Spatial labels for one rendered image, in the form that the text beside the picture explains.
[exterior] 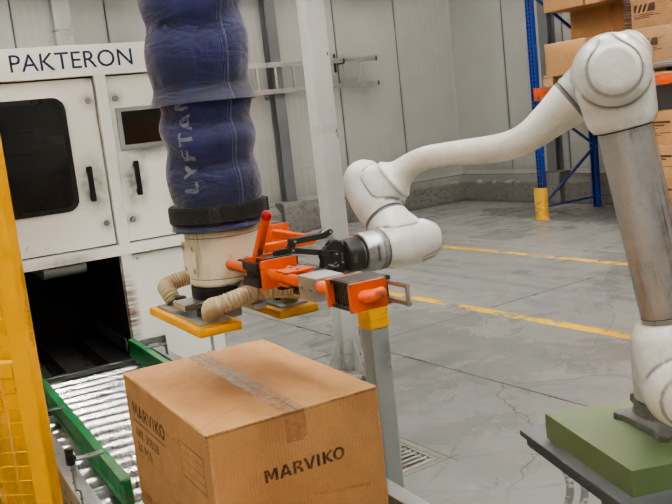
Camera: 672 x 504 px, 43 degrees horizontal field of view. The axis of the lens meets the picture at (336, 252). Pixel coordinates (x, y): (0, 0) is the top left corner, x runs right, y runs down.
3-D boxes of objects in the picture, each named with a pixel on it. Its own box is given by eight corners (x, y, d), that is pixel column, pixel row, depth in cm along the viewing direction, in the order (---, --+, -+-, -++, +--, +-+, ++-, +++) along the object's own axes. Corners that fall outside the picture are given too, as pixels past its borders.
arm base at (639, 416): (666, 397, 201) (666, 375, 200) (736, 428, 180) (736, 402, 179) (600, 411, 196) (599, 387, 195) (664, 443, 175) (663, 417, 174)
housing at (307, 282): (298, 298, 160) (295, 275, 159) (329, 291, 163) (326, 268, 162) (316, 303, 154) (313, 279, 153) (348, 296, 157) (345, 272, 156)
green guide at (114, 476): (8, 385, 365) (4, 365, 364) (33, 379, 370) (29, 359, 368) (97, 519, 226) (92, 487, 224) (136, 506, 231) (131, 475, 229)
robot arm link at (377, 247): (393, 271, 184) (370, 276, 181) (370, 267, 192) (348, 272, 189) (389, 230, 183) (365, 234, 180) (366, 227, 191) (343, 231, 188)
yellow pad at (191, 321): (149, 315, 208) (146, 295, 207) (188, 306, 213) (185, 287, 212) (200, 339, 178) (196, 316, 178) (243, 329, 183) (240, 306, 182)
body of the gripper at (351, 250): (365, 235, 181) (327, 242, 176) (369, 274, 182) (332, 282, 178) (347, 233, 187) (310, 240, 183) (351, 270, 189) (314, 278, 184)
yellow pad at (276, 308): (221, 299, 217) (219, 280, 216) (256, 292, 222) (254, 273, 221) (280, 320, 188) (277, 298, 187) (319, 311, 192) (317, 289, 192)
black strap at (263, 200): (156, 223, 201) (154, 206, 200) (246, 209, 212) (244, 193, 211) (190, 229, 181) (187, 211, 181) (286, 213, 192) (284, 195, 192)
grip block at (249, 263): (243, 286, 178) (239, 258, 177) (284, 277, 183) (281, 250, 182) (260, 291, 171) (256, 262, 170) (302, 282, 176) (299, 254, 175)
